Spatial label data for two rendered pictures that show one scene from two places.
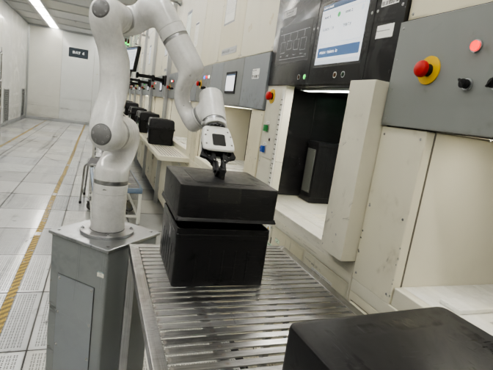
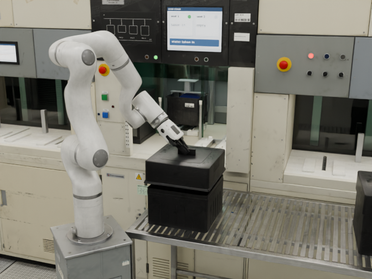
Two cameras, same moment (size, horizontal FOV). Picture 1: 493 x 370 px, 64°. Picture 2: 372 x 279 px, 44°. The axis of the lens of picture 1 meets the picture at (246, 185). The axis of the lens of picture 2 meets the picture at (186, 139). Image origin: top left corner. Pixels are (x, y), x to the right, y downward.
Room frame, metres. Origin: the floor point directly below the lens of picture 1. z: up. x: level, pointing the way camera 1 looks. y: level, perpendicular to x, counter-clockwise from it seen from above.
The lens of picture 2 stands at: (-0.04, 1.59, 1.71)
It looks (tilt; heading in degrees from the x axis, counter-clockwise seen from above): 17 degrees down; 310
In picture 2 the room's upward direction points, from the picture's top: straight up
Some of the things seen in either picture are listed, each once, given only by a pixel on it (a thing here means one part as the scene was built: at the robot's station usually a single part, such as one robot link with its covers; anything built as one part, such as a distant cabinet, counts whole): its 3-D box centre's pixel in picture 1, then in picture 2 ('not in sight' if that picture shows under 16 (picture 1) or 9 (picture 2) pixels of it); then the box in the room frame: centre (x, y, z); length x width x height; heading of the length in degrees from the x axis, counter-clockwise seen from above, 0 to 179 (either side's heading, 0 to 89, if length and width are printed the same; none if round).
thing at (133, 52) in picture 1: (144, 66); not in sight; (4.57, 1.32, 1.59); 0.50 x 0.41 x 0.36; 112
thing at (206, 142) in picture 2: not in sight; (213, 145); (1.50, -0.54, 0.89); 0.22 x 0.21 x 0.04; 112
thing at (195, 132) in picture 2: not in sight; (187, 128); (1.87, -0.73, 0.89); 0.22 x 0.21 x 0.04; 112
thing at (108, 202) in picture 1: (108, 206); (88, 213); (1.40, 0.49, 0.85); 0.19 x 0.19 x 0.18
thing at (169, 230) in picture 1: (210, 241); (186, 198); (1.20, 0.09, 0.85); 0.28 x 0.28 x 0.17; 21
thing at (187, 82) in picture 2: not in sight; (187, 103); (1.87, -0.73, 1.06); 0.24 x 0.20 x 0.32; 22
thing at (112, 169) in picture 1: (117, 148); (81, 164); (1.43, 0.49, 1.07); 0.19 x 0.12 x 0.24; 175
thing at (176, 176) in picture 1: (217, 188); (186, 161); (1.20, 0.09, 1.02); 0.29 x 0.29 x 0.13; 21
